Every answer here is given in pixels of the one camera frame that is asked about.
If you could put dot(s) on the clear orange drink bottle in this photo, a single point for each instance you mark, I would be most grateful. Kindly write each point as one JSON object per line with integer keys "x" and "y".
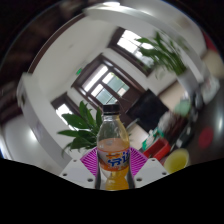
{"x": 113, "y": 143}

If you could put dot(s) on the pale yellow cup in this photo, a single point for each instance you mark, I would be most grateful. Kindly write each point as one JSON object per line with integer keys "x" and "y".
{"x": 176, "y": 161}

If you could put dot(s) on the dark-framed wide window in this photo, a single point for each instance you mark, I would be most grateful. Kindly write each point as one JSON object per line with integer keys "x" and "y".
{"x": 130, "y": 41}

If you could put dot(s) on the flat round red coaster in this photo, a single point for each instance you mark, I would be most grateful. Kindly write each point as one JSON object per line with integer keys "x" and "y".
{"x": 205, "y": 137}

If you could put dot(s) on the dark-framed narrow window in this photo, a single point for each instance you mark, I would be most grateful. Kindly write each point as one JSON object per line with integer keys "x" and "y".
{"x": 65, "y": 110}

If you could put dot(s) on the black chair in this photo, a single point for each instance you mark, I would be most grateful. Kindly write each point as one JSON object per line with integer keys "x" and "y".
{"x": 148, "y": 110}

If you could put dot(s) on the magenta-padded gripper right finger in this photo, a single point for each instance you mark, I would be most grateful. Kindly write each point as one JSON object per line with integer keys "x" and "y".
{"x": 151, "y": 171}

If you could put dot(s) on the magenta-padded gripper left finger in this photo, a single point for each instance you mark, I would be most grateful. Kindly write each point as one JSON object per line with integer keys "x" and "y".
{"x": 78, "y": 173}

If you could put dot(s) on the brown box of white items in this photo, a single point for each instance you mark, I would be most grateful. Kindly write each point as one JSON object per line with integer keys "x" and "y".
{"x": 170, "y": 122}

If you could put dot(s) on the red plastic box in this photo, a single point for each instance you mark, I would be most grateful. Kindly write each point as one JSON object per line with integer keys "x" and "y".
{"x": 158, "y": 148}

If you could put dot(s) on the printed paper sheet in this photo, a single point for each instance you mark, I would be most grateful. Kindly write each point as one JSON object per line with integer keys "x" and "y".
{"x": 210, "y": 90}

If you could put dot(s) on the green packet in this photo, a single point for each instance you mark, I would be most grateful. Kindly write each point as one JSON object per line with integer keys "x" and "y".
{"x": 182, "y": 108}

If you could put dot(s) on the green exit sign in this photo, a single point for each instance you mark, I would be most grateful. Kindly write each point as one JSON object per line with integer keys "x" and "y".
{"x": 79, "y": 71}

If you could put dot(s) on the leafy plant in white pot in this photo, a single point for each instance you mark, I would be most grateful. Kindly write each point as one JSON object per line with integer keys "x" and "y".
{"x": 170, "y": 56}
{"x": 81, "y": 128}

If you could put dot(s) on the green and white box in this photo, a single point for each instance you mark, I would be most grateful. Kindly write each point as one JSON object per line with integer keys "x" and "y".
{"x": 149, "y": 140}

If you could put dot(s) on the dark wooden double door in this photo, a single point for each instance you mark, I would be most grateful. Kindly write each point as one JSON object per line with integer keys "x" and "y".
{"x": 106, "y": 85}

